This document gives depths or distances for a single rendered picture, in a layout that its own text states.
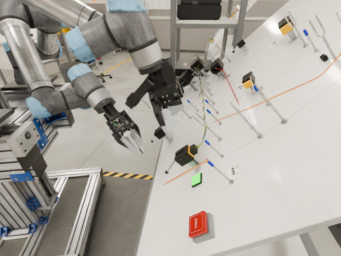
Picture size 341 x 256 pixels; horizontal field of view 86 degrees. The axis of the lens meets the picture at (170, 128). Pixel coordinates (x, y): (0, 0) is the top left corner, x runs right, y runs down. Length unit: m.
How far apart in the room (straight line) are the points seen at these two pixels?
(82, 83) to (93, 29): 0.23
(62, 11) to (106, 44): 0.19
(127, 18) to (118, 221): 1.61
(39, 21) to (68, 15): 0.35
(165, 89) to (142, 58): 0.09
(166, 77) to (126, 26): 0.14
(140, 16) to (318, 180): 0.48
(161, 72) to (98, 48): 0.15
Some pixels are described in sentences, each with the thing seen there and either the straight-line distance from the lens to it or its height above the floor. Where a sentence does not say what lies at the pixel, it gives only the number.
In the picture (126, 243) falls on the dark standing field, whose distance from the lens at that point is 1.71.
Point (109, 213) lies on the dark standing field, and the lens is 1.88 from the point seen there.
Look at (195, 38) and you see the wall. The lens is 8.10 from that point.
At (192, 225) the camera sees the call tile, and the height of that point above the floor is 1.09.
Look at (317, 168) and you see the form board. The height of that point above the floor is 1.27.
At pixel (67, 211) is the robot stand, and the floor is 0.21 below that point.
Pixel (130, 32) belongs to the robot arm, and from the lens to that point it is 0.45.
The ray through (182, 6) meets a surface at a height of 1.54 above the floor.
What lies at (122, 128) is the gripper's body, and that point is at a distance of 0.60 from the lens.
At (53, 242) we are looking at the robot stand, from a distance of 1.66.
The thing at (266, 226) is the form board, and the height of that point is 1.17.
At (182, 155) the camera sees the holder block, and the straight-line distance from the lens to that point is 0.61.
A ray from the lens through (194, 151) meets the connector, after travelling 0.60.
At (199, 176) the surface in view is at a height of 1.07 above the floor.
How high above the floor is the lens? 1.53
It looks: 33 degrees down
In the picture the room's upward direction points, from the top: straight up
